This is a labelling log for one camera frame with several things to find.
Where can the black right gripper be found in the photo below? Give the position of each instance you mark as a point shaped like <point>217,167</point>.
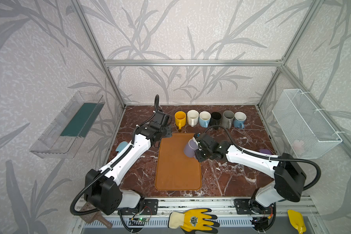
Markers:
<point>202,146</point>

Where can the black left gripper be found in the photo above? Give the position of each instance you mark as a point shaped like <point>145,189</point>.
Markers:
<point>165,131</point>

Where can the purple mug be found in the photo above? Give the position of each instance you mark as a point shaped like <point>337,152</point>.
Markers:
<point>190,149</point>

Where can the yellow mug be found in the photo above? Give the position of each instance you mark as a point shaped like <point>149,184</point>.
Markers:
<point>180,119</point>

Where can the black mug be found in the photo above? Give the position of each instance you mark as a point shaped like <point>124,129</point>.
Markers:
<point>215,118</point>

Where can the light blue mug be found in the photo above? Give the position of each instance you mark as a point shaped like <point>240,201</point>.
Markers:
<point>204,119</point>

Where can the white mug with lettering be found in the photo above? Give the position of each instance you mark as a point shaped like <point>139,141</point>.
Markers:
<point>192,118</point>

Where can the grey mug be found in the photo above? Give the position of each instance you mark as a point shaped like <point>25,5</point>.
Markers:
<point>227,119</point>

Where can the teal dotted mug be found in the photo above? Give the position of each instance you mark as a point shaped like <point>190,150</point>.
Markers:
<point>239,120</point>

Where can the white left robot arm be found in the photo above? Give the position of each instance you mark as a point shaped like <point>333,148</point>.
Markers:
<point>102,190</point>

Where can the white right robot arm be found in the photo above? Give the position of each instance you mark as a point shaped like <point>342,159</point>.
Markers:
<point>290,176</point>

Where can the orange plastic tray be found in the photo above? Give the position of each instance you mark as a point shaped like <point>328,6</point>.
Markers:
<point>175,170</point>

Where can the light blue spatula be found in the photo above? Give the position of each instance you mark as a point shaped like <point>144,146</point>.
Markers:
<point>121,146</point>

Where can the purple spatula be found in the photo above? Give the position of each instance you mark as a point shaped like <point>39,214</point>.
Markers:
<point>265,151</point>

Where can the yellow black work glove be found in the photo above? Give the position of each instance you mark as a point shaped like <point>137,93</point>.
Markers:
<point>194,220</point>

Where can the pink object in basket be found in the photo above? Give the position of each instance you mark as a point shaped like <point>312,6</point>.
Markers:
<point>298,147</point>

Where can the yellow plastic scoop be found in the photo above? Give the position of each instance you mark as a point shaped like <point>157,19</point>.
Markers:
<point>297,221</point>

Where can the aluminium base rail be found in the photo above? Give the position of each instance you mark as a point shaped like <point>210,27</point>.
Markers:
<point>231,212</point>

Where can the clear plastic wall bin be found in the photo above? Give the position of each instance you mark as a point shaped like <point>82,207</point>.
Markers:
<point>67,132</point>

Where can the white wire wall basket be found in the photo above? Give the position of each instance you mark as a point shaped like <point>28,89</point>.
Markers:
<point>300,119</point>

